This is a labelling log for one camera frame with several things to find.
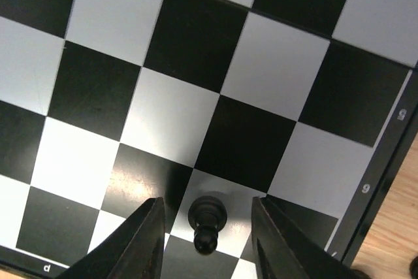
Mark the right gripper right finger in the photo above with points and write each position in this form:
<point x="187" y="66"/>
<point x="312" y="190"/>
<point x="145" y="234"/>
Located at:
<point x="282" y="250"/>

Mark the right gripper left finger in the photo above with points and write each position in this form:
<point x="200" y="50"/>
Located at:
<point x="134" y="250"/>

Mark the black pawn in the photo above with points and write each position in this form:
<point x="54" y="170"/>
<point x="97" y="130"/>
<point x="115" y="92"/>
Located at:
<point x="207" y="216"/>

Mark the black and silver chessboard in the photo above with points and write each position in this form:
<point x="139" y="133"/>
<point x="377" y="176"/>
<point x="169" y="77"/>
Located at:
<point x="107" y="103"/>

